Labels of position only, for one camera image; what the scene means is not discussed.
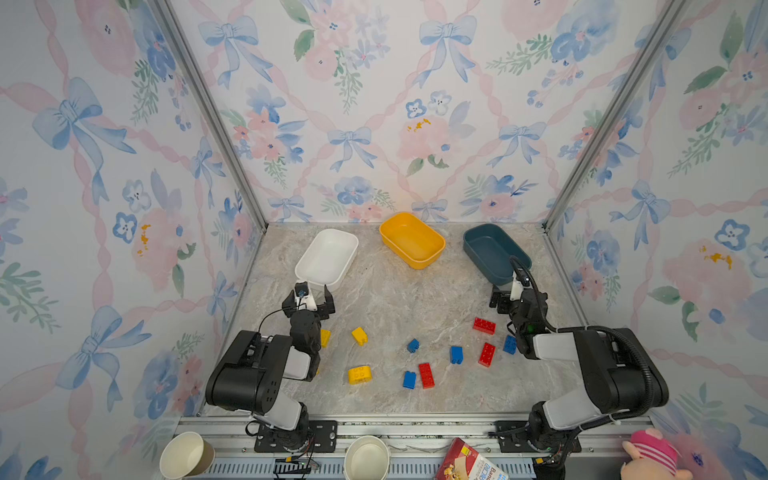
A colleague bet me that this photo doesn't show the red lego brick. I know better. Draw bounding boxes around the red lego brick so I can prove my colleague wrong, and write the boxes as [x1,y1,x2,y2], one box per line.
[472,317,497,335]
[478,342,496,368]
[418,363,435,389]

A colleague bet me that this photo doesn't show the white plastic container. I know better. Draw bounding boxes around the white plastic container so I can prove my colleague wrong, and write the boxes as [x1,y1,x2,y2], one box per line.
[294,229,359,292]

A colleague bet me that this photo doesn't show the small yellow lego brick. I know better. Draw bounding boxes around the small yellow lego brick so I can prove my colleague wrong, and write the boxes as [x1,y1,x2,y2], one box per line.
[352,327,368,346]

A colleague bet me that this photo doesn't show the dark teal plastic container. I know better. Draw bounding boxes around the dark teal plastic container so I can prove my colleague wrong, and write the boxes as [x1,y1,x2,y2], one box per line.
[463,224,532,286]

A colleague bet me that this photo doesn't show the yellow plastic container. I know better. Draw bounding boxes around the yellow plastic container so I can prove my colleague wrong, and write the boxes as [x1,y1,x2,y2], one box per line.
[379,212,446,270]

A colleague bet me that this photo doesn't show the yellow lego brick near arm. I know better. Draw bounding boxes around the yellow lego brick near arm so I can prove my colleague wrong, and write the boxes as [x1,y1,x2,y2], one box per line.
[321,329,331,348]

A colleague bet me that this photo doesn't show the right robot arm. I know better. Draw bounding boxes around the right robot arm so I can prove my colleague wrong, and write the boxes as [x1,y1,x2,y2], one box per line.
[491,256,669,463]

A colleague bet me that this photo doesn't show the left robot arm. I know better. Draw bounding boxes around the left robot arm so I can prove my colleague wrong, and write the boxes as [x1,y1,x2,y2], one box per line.
[205,282,338,455]

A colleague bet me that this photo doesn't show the large yellow lego brick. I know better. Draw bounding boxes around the large yellow lego brick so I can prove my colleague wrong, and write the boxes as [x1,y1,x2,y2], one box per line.
[348,365,373,385]

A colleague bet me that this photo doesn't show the blue lego brick bottom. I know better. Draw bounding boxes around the blue lego brick bottom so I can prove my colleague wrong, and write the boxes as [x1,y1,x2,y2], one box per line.
[402,371,417,390]

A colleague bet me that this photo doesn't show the snack box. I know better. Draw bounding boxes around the snack box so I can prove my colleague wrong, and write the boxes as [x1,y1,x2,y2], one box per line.
[434,437,509,480]

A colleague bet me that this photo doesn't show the tan paper cup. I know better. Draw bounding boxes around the tan paper cup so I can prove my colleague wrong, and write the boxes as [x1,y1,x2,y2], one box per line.
[159,432,215,479]

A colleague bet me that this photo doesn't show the pink plush toy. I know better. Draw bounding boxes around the pink plush toy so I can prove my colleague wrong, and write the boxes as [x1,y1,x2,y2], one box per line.
[620,428,693,480]

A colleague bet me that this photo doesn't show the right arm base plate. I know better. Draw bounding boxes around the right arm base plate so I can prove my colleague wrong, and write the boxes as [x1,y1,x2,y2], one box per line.
[489,420,569,455]

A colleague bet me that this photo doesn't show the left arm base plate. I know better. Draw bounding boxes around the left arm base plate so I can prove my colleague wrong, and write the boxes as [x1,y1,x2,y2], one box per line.
[253,420,338,455]

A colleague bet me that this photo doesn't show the aluminium front rail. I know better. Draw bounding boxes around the aluminium front rail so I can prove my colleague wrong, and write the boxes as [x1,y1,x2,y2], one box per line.
[174,412,652,457]

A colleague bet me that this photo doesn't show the left aluminium corner post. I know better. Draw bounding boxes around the left aluminium corner post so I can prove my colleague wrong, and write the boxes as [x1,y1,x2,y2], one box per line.
[148,0,268,234]

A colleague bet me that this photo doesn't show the aluminium corner post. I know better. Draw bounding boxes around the aluminium corner post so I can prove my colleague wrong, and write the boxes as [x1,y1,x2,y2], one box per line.
[541,0,688,234]
[148,0,268,234]

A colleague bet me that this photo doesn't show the right aluminium corner post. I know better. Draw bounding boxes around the right aluminium corner post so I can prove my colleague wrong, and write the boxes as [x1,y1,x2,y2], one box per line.
[541,0,688,234]

